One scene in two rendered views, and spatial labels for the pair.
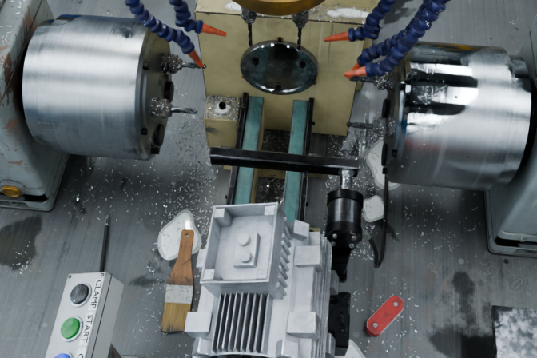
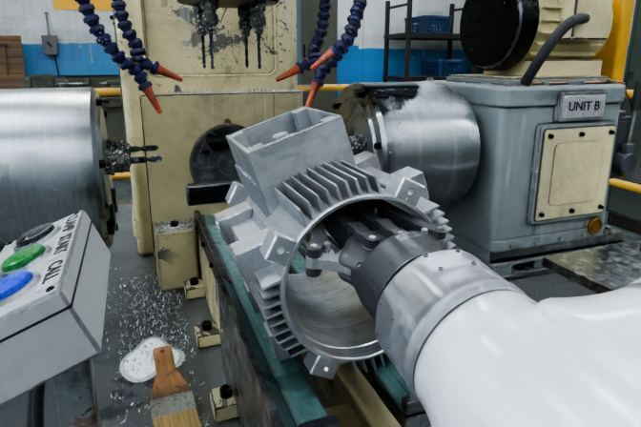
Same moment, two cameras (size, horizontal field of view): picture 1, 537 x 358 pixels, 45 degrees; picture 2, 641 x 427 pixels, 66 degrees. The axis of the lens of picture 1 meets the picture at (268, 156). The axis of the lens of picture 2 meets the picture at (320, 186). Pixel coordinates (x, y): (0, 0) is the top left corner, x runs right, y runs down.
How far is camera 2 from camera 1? 0.80 m
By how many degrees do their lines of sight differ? 48
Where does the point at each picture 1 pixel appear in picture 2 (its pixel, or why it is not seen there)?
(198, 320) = (253, 239)
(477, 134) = (437, 109)
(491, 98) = (431, 87)
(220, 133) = (175, 256)
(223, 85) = (171, 205)
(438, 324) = not seen: hidden behind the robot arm
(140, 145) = (97, 179)
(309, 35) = (255, 112)
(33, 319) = not seen: outside the picture
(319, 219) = not seen: hidden behind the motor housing
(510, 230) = (499, 236)
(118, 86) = (68, 108)
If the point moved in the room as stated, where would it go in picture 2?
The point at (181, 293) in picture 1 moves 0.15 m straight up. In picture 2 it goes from (176, 401) to (167, 287)
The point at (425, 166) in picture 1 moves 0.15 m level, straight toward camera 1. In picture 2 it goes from (409, 148) to (431, 168)
